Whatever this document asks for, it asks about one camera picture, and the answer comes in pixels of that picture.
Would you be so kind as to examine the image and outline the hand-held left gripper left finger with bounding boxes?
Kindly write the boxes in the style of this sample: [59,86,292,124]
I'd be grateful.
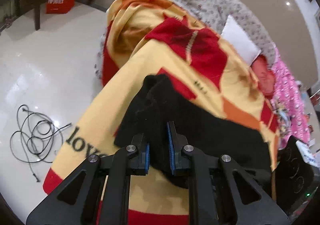
[26,133,151,225]

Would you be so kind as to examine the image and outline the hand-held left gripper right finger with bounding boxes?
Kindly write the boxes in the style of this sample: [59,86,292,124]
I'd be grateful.
[167,121,290,225]

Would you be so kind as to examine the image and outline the black pants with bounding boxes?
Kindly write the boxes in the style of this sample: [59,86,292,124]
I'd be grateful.
[114,74,273,189]

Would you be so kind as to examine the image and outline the colourful cartoon cloth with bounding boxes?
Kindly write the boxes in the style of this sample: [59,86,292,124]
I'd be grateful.
[271,100,290,140]

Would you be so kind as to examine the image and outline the pink printed quilt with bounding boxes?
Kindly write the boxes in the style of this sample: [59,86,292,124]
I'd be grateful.
[271,47,313,145]

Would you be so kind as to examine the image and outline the yellow red printed blanket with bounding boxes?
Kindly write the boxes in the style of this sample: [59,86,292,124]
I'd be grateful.
[42,0,282,225]

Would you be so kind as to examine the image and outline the red heart-shaped cushion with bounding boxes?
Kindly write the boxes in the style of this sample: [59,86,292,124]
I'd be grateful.
[251,55,275,98]

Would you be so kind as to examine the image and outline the white pillow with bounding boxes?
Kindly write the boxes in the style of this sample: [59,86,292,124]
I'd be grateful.
[221,15,262,64]

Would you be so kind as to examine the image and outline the grey floral quilt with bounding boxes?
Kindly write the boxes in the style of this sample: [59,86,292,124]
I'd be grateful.
[94,0,278,83]

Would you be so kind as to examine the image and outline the black cable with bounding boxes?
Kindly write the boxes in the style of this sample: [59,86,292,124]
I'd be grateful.
[10,105,73,182]

